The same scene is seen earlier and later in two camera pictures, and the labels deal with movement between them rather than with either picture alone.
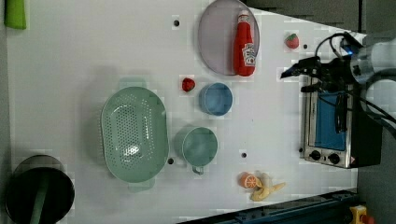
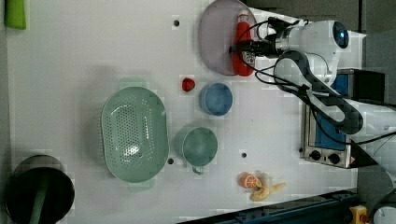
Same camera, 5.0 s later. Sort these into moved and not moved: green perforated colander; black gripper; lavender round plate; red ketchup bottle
Moved: black gripper
Not moved: lavender round plate; green perforated colander; red ketchup bottle
